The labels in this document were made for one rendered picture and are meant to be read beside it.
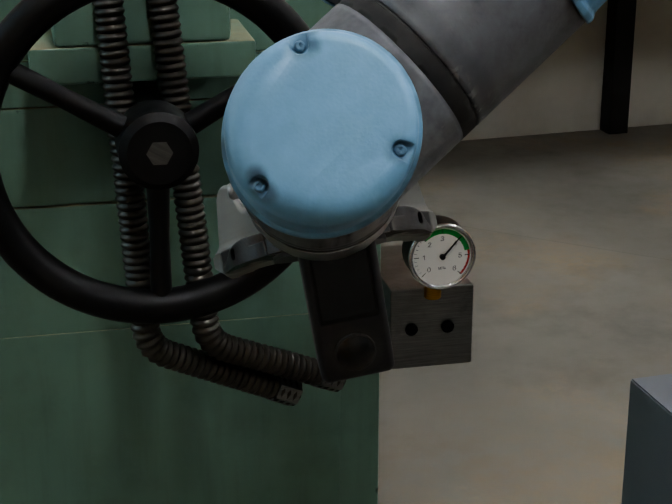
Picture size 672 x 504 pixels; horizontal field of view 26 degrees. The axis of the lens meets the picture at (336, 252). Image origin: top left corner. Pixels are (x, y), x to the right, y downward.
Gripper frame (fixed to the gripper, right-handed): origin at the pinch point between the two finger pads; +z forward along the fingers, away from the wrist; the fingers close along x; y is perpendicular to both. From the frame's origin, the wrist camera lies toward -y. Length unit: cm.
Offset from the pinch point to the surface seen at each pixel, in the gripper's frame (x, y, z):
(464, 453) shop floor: -18, -22, 136
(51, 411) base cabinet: 27.0, -5.9, 33.6
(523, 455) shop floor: -27, -25, 135
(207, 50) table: 5.9, 19.3, 12.8
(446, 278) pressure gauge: -10.7, -1.3, 29.4
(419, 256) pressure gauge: -8.6, 1.0, 27.9
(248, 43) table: 2.6, 19.3, 13.3
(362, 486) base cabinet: 0.2, -18.8, 44.1
